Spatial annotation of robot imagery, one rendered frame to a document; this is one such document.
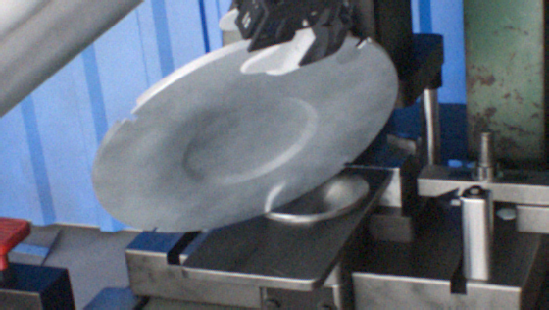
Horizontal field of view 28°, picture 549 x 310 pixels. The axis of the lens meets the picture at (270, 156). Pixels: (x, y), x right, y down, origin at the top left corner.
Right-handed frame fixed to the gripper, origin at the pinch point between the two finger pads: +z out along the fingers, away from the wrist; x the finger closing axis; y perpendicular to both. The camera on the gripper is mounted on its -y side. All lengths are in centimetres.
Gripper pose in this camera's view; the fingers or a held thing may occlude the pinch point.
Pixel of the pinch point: (277, 53)
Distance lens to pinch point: 90.3
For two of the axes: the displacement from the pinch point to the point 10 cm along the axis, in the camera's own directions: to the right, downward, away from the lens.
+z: -2.9, 4.5, 8.5
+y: -8.6, 2.7, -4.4
